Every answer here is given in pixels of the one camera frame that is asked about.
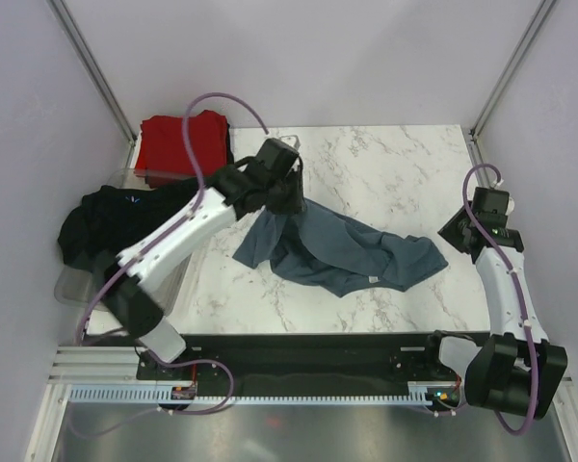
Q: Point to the aluminium corner frame post left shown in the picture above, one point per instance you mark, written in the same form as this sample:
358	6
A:
81	47

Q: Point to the blue-grey t-shirt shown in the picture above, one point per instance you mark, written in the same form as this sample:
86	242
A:
319	247

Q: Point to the aluminium corner frame post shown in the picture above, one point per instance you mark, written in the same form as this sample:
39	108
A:
520	52
81	47

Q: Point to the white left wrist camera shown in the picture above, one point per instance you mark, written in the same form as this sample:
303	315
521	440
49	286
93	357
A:
291	140

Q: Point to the aluminium corner frame post right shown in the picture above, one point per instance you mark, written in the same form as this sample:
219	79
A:
520	52

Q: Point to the folded black t-shirt under red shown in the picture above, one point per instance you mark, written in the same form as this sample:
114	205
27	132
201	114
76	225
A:
217	148

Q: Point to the black t-shirt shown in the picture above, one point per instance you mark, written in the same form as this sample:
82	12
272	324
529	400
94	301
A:
112	219
217	148

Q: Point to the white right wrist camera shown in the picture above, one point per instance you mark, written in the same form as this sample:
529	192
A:
511	204

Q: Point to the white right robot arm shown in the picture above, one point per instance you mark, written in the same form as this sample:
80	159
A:
517	369

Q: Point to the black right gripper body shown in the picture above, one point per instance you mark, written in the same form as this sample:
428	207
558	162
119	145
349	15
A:
455	229

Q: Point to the white slotted cable duct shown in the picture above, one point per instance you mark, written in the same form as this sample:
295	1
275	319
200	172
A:
157	393

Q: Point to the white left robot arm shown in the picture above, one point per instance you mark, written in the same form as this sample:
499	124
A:
128	279

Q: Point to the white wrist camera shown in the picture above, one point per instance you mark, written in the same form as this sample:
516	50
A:
511	204
291	140

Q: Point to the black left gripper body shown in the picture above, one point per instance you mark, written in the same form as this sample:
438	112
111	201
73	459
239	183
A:
288	197

